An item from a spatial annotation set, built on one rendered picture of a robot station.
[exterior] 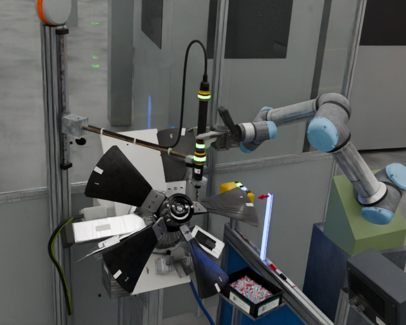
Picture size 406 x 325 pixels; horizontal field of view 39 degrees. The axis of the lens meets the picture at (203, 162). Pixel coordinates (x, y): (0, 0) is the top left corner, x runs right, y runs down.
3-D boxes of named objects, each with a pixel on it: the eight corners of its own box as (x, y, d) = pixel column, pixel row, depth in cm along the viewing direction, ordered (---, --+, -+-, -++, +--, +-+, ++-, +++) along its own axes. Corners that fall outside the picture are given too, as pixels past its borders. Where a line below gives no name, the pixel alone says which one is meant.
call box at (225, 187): (218, 202, 283) (220, 182, 279) (236, 199, 287) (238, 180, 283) (234, 217, 270) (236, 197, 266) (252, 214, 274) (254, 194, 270)
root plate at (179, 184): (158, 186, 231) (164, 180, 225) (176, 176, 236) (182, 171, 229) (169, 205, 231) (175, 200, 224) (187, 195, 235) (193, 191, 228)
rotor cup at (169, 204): (145, 206, 229) (155, 198, 217) (175, 191, 236) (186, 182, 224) (164, 238, 228) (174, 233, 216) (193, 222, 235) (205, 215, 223)
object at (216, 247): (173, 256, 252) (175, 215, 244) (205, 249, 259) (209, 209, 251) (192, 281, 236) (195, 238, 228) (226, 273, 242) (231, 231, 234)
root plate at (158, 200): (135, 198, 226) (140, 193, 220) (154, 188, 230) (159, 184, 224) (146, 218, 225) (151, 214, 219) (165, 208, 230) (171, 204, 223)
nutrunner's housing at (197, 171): (191, 187, 226) (198, 73, 208) (195, 184, 230) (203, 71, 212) (199, 190, 225) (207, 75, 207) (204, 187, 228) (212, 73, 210)
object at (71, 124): (59, 133, 251) (58, 115, 247) (70, 129, 256) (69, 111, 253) (78, 138, 246) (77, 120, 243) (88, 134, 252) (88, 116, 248)
